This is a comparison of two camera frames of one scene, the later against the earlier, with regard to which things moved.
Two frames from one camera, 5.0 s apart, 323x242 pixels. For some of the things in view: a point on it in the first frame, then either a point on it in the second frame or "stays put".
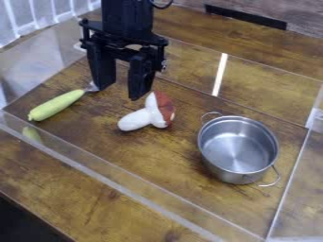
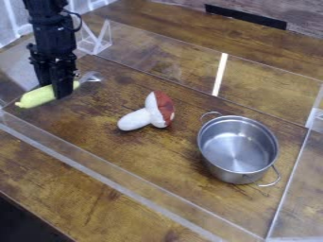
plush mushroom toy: (159, 113) stays put
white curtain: (22, 16) stays put
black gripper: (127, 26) -> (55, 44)
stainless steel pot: (239, 146) stays put
